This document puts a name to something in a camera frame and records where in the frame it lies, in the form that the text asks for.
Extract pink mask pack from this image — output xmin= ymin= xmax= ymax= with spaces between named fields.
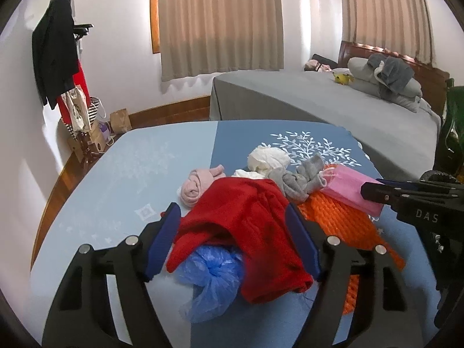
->
xmin=318 ymin=164 xmax=383 ymax=218

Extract orange foam net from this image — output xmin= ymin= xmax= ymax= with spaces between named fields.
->
xmin=296 ymin=164 xmax=407 ymax=315

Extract grey sock bundle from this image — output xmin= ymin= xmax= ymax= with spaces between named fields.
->
xmin=267 ymin=154 xmax=327 ymax=204

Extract blue plastic bag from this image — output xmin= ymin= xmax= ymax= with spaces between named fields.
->
xmin=174 ymin=245 xmax=244 ymax=324

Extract red cloth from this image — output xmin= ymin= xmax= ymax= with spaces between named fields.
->
xmin=166 ymin=177 xmax=313 ymax=304

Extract pink sock roll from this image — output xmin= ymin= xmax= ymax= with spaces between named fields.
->
xmin=179 ymin=165 xmax=226 ymax=208

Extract white tissue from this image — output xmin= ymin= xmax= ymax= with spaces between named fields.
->
xmin=232 ymin=169 xmax=266 ymax=180

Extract black metal chair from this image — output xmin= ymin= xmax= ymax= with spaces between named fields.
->
xmin=433 ymin=79 xmax=464 ymax=177

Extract bed with grey sheet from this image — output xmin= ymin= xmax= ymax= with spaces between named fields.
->
xmin=210 ymin=71 xmax=441 ymax=180

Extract wooden headboard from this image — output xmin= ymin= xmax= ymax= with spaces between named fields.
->
xmin=338 ymin=40 xmax=451 ymax=117

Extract folded grey blankets pile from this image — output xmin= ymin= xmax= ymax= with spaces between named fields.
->
xmin=348 ymin=54 xmax=432 ymax=113

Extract blue tree-pattern table cloth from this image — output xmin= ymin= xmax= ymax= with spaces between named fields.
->
xmin=29 ymin=120 xmax=381 ymax=347

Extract yellow plush toy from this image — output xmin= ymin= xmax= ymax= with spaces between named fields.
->
xmin=333 ymin=72 xmax=354 ymax=86

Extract wooden coat rack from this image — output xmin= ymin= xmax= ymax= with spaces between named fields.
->
xmin=46 ymin=0 xmax=117 ymax=164

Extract pink items by bed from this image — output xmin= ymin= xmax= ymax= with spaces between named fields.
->
xmin=304 ymin=53 xmax=338 ymax=72

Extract brown paper bag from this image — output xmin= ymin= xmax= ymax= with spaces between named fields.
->
xmin=109 ymin=108 xmax=132 ymax=134

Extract right beige curtain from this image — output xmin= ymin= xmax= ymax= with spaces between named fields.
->
xmin=342 ymin=0 xmax=435 ymax=65

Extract beige curtain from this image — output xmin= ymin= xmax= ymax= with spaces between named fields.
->
xmin=158 ymin=0 xmax=284 ymax=82
xmin=342 ymin=0 xmax=435 ymax=65

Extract striped bag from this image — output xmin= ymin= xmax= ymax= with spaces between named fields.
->
xmin=88 ymin=96 xmax=108 ymax=125

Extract canvas tote bag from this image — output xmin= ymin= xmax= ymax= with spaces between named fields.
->
xmin=61 ymin=85 xmax=91 ymax=133

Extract red hanging bag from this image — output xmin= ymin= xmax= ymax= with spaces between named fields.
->
xmin=57 ymin=62 xmax=90 ymax=132

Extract black hanging coat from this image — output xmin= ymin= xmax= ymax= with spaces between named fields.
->
xmin=31 ymin=0 xmax=79 ymax=109

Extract left beige curtain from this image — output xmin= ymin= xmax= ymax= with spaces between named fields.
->
xmin=158 ymin=0 xmax=284 ymax=82

